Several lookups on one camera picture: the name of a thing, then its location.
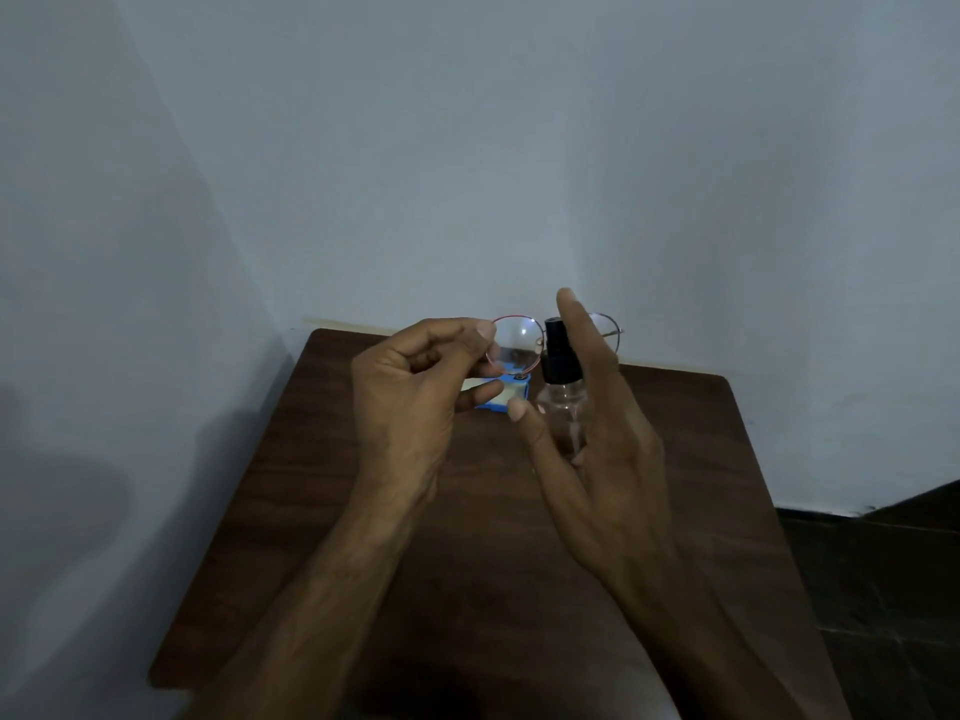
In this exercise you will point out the person's right thumb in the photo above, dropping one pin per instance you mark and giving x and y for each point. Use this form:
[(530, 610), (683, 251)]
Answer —
[(540, 442)]

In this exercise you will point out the blue and white packet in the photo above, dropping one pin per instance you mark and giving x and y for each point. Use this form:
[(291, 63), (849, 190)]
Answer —
[(516, 388)]

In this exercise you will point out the person's left forearm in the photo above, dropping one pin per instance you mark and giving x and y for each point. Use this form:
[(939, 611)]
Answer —
[(315, 614)]

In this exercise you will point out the person's left hand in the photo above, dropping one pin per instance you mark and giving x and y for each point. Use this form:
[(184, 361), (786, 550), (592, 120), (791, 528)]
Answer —
[(397, 412)]

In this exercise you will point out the thin metal frame eyeglasses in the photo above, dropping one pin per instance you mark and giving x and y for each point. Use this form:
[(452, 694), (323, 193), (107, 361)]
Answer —
[(519, 344)]

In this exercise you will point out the person's right hand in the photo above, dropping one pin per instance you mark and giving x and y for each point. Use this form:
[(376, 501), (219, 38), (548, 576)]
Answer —
[(619, 487)]

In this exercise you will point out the person's left thumb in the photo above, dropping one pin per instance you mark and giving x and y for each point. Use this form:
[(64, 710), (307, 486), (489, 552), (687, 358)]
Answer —
[(461, 363)]

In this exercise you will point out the clear spray bottle black cap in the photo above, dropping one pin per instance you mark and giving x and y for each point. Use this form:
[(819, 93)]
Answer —
[(561, 359)]

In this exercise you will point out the person's right forearm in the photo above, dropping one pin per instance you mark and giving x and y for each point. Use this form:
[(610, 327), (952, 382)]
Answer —
[(705, 652)]

